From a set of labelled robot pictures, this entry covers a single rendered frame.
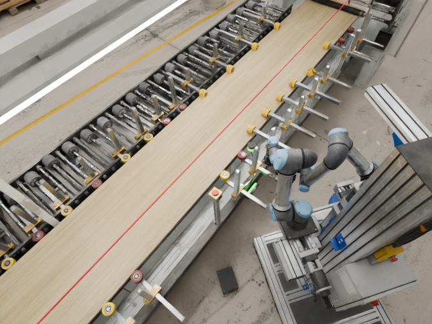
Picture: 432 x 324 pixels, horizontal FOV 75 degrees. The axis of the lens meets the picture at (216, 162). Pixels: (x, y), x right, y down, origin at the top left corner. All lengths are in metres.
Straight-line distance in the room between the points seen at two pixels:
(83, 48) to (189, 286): 2.39
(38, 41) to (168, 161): 1.65
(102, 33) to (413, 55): 5.09
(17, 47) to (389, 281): 1.95
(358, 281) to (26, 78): 1.77
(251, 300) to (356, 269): 1.33
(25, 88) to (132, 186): 1.53
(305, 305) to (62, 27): 2.56
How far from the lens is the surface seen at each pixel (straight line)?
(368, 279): 1.89
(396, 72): 5.20
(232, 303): 2.94
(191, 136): 2.58
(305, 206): 1.88
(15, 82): 1.02
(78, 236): 2.39
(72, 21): 1.06
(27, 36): 1.02
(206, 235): 2.34
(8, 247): 2.68
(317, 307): 2.83
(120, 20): 1.15
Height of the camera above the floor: 2.92
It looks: 57 degrees down
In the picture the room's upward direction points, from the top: 3 degrees counter-clockwise
